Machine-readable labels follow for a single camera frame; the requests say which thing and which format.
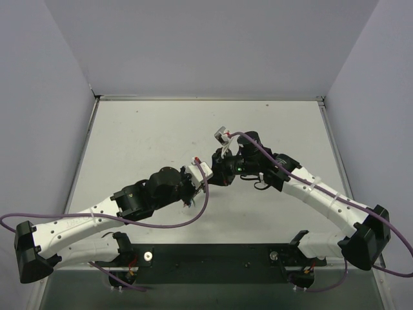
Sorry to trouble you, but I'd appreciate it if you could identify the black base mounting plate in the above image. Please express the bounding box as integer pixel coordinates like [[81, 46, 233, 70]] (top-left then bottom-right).
[[98, 243, 327, 285]]

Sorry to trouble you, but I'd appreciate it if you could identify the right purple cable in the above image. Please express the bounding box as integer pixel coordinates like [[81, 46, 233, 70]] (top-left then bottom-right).
[[228, 130, 413, 293]]

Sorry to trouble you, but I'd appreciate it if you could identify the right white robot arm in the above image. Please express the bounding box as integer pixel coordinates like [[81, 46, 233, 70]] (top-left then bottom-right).
[[208, 127, 390, 271]]

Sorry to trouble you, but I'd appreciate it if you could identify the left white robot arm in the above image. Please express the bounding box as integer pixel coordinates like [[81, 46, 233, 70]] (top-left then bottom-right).
[[14, 162, 213, 284]]

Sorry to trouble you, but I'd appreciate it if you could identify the large metal keyring with loops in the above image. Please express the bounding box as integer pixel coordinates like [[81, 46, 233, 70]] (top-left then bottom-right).
[[192, 184, 207, 198]]

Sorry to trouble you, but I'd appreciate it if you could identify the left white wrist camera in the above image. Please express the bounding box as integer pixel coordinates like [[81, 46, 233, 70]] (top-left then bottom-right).
[[185, 157, 213, 187]]

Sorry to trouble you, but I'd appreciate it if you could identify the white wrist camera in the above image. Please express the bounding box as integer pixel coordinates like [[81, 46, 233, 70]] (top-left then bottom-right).
[[185, 157, 213, 187], [214, 127, 233, 158]]

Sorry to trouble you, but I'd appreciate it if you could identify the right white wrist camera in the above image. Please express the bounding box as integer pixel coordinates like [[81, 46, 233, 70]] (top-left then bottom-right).
[[214, 127, 233, 158]]

